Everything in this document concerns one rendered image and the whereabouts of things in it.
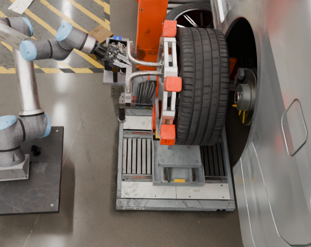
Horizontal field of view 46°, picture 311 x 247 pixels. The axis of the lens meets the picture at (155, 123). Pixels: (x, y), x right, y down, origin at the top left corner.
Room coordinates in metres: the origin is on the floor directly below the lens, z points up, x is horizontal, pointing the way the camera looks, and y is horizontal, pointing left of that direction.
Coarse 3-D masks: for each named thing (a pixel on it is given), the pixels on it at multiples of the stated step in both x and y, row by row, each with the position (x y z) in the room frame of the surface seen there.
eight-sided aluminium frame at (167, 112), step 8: (160, 40) 1.48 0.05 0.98; (168, 40) 1.35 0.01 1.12; (160, 48) 1.49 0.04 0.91; (168, 48) 1.49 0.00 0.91; (160, 56) 1.49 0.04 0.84; (176, 56) 1.25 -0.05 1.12; (168, 64) 1.19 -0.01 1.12; (176, 64) 1.20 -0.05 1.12; (168, 72) 1.15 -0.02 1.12; (176, 72) 1.15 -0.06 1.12; (168, 112) 1.01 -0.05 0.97; (160, 120) 1.02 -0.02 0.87; (168, 120) 1.03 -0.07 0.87
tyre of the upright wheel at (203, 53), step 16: (192, 32) 1.40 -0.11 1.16; (208, 32) 1.42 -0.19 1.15; (192, 48) 1.27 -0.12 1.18; (208, 48) 1.29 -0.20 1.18; (224, 48) 1.31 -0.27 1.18; (192, 64) 1.18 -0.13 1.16; (208, 64) 1.20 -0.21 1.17; (224, 64) 1.21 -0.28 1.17; (192, 80) 1.11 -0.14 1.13; (208, 80) 1.12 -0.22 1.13; (224, 80) 1.14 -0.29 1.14; (192, 96) 1.05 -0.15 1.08; (208, 96) 1.06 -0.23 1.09; (224, 96) 1.08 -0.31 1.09; (192, 112) 1.01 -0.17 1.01; (208, 112) 1.02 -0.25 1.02; (224, 112) 1.03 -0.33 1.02; (176, 128) 0.99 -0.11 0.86; (192, 128) 0.97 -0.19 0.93; (208, 128) 0.98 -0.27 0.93; (176, 144) 0.97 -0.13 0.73; (192, 144) 0.98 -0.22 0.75; (208, 144) 0.99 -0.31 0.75
